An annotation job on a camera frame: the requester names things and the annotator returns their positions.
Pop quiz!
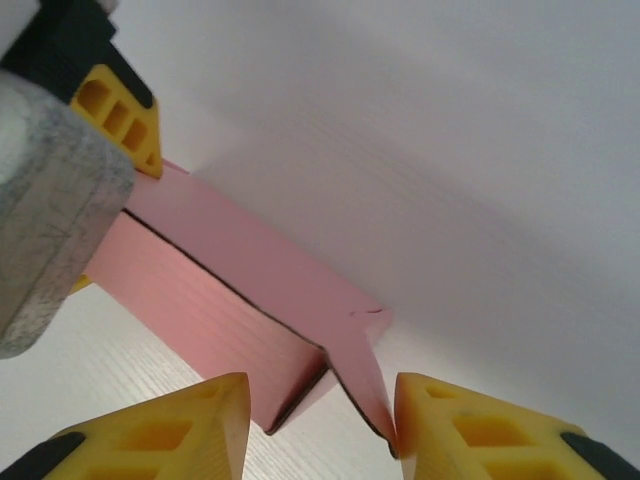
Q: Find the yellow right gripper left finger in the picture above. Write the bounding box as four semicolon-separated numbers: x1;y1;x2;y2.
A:
8;371;251;480

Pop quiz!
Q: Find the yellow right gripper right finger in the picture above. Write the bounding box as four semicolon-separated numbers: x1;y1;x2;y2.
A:
391;371;640;480

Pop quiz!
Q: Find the pink cloth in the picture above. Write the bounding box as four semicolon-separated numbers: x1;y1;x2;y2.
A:
81;159;402;460

